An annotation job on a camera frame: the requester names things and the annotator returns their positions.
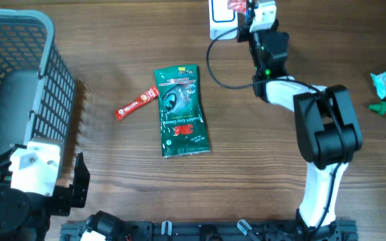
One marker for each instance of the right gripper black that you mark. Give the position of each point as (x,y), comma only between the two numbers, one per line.
(241,32)

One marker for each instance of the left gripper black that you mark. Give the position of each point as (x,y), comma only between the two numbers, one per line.
(74,195)

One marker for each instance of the red packet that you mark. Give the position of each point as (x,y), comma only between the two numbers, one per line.
(239,6)

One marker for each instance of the red stick sachet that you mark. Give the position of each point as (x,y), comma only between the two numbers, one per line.
(139,102)

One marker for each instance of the green 3M gloves packet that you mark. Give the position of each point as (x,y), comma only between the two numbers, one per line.
(182,126)

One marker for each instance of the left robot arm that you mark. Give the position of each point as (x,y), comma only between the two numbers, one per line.
(29,194)

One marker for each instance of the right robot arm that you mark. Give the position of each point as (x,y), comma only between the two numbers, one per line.
(327,132)

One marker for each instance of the white barcode scanner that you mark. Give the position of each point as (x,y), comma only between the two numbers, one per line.
(221,18)

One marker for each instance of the grey plastic mesh basket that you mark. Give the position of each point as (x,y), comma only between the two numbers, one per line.
(37,90)

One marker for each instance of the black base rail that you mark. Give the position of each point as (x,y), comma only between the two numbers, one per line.
(213,231)

